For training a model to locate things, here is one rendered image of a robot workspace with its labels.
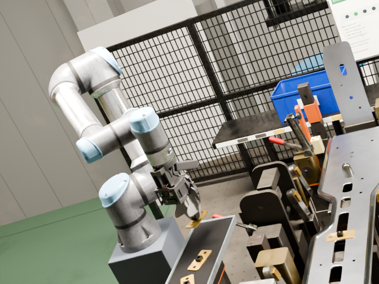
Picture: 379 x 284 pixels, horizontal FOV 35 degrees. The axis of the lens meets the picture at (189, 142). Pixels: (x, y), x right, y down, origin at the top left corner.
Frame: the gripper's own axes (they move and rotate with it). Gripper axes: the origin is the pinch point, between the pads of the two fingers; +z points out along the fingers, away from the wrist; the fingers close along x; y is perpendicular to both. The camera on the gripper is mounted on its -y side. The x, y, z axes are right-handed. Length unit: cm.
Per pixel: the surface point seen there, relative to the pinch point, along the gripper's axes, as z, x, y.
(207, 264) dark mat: 7.9, 7.6, 12.7
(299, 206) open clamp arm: 19.1, 16.8, -28.0
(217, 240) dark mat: 7.9, 5.8, 2.5
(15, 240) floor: 124, -341, -155
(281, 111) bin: 16, -14, -94
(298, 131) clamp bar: 8, 9, -60
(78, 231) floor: 124, -268, -163
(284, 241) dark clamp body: 19.9, 17.2, -11.5
